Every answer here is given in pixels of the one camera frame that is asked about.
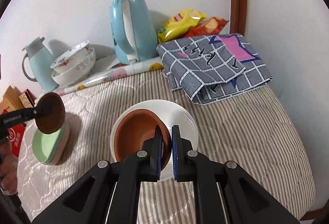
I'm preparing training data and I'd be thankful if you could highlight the small brown bowl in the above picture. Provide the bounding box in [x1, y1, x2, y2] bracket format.
[35, 93, 66, 135]
[114, 109, 172, 170]

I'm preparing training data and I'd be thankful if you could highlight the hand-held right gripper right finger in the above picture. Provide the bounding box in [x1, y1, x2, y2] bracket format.
[171, 125, 301, 224]

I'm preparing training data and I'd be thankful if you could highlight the green square plate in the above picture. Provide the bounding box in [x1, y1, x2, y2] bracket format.
[32, 125, 67, 163]

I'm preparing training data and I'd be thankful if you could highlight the patterned brown box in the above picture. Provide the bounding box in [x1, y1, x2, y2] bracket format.
[19, 89, 38, 109]

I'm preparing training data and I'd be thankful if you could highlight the orange snack bag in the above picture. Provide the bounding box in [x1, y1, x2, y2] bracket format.
[184, 17, 230, 39]

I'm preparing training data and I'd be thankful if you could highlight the white patterned porcelain bowl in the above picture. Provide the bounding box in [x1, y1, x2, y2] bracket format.
[51, 48, 96, 86]

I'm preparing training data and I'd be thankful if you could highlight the blue floral porcelain bowl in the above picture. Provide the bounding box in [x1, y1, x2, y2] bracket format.
[50, 41, 90, 75]

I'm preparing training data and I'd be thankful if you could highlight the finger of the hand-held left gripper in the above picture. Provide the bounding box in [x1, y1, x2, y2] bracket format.
[24, 103, 47, 121]

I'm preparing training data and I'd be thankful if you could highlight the striped quilted tablecloth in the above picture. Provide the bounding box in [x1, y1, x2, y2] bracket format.
[15, 70, 316, 224]

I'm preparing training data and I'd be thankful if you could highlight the light blue thermos jug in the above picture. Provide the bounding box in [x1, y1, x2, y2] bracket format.
[22, 37, 58, 93]

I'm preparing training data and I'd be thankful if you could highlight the pink square plate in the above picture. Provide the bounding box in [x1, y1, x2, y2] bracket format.
[47, 123, 70, 166]

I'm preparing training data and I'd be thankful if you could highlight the plain white bowl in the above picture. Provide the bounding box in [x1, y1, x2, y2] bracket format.
[110, 99, 199, 181]

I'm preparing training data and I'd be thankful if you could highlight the light blue electric kettle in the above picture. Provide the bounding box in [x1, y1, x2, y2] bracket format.
[109, 0, 158, 65]

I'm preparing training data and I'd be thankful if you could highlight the rolled floral printed mat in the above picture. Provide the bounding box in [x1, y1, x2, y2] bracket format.
[55, 55, 164, 96]

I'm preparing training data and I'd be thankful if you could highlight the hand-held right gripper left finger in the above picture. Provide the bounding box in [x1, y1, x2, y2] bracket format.
[32, 125, 163, 224]

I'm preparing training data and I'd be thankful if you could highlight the person's left hand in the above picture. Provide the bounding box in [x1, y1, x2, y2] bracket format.
[0, 140, 18, 188]

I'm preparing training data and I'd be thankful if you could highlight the grey plaid folded cloth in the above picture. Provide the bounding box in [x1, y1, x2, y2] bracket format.
[157, 33, 273, 105]

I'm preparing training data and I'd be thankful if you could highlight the yellow snack bag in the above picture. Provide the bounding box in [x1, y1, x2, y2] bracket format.
[157, 9, 207, 44]

